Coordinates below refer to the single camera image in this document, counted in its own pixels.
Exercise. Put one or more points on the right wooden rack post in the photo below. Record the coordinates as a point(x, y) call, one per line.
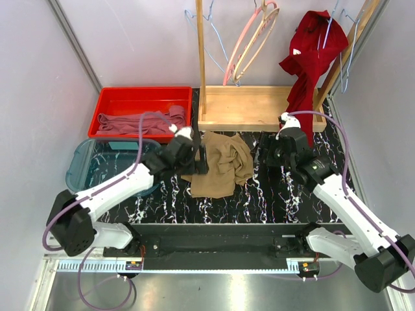
point(341, 67)

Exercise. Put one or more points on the black marble pattern mat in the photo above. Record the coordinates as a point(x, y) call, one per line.
point(271, 196)

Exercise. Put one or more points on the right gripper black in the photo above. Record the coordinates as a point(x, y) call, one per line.
point(269, 142)

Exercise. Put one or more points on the aluminium rail frame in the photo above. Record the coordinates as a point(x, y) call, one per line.
point(269, 275)

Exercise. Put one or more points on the red pleated skirt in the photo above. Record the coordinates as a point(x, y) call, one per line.
point(307, 60)

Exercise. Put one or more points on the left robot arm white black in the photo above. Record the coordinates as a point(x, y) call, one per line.
point(73, 224)

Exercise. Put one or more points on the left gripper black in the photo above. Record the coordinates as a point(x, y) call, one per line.
point(200, 166)

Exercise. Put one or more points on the beige wooden hanger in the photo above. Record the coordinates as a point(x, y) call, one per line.
point(256, 48)

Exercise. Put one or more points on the wooden rack base tray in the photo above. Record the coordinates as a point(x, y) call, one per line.
point(242, 109)

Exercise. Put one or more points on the left wooden rack post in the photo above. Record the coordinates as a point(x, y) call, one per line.
point(201, 57)

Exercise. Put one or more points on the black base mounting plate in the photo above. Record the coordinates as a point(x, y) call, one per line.
point(217, 248)

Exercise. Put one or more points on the tan brown garment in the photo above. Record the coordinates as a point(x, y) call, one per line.
point(230, 163)

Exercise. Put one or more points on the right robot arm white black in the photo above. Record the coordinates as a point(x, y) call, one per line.
point(377, 254)

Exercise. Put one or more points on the light blue wire hanger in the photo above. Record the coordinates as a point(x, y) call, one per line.
point(329, 24)

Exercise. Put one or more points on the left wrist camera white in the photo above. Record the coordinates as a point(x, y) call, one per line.
point(185, 131)

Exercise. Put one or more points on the pink plastic hanger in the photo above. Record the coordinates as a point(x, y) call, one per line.
point(240, 45)

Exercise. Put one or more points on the wooden rack post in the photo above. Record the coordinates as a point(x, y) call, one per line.
point(341, 67)
point(201, 57)

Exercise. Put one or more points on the red plastic bin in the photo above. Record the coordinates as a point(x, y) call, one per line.
point(135, 100)

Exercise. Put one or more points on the mauve pink garment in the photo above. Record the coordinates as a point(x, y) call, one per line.
point(153, 123)

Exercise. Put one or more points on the teal transparent plastic tub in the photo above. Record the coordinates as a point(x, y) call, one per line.
point(98, 160)

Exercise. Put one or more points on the blue wire hanger left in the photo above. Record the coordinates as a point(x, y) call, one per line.
point(213, 45)

